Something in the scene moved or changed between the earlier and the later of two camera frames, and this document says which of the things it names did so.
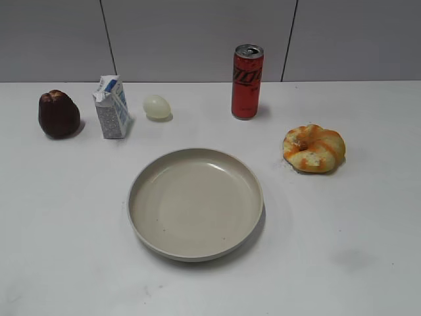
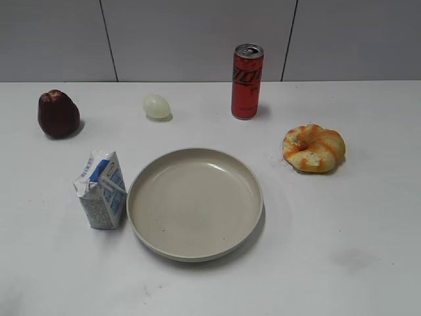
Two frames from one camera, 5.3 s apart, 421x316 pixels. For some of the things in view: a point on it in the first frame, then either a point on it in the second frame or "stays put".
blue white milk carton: (112, 107) -> (101, 189)
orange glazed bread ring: (313, 149) stays put
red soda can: (248, 62) stays put
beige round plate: (195, 205) stays put
